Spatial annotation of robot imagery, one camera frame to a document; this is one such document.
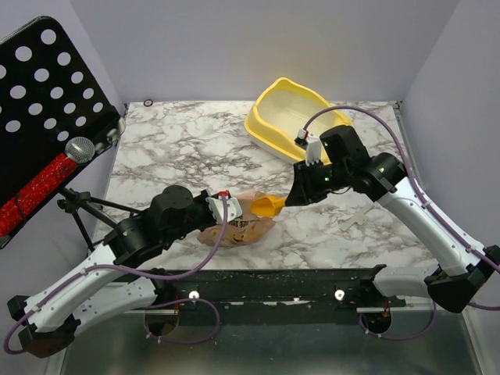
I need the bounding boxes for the pink cat litter bag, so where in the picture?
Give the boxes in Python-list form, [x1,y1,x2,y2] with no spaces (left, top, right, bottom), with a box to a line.
[220,191,276,247]

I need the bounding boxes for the yellow plastic litter scoop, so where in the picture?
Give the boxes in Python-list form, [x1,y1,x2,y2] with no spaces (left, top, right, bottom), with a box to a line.
[250,195,286,218]

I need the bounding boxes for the yellow plastic litter box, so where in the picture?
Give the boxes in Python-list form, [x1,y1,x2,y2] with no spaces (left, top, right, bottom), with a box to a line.
[245,77,331,164]

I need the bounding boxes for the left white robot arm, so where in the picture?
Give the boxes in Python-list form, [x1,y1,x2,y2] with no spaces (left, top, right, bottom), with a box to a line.
[3,185,241,358]

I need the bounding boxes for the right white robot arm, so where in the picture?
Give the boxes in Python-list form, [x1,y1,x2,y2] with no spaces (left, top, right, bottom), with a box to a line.
[285,125,499,313]

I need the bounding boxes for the black tripod stand legs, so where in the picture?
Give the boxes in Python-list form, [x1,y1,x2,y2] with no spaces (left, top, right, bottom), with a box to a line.
[56,187,138,254]

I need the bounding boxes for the red glitter microphone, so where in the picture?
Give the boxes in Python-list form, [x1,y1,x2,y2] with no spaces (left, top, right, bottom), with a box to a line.
[1,137,95,237]

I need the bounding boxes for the black perforated music stand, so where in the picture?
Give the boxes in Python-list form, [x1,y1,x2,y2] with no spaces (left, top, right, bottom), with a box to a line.
[1,16,125,247]

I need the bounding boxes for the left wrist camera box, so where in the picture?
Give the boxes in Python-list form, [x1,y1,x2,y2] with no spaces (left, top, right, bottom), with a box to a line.
[206,191,243,224]

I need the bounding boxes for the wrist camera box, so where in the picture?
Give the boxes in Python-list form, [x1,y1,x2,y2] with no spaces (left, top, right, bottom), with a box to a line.
[206,191,243,224]
[295,128,322,166]

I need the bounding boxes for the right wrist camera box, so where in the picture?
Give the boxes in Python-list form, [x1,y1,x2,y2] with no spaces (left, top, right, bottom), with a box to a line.
[295,128,322,166]

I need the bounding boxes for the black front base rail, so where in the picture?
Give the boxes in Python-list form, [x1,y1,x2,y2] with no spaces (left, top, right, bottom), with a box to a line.
[146,266,407,330]

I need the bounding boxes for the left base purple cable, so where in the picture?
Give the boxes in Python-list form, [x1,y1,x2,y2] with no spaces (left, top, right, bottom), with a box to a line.
[146,291,222,345]

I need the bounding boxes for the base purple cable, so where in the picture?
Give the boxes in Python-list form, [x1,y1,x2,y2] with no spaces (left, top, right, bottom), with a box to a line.
[358,298,438,341]
[146,291,222,345]

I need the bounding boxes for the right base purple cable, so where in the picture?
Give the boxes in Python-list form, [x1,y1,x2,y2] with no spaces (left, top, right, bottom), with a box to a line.
[358,298,438,341]

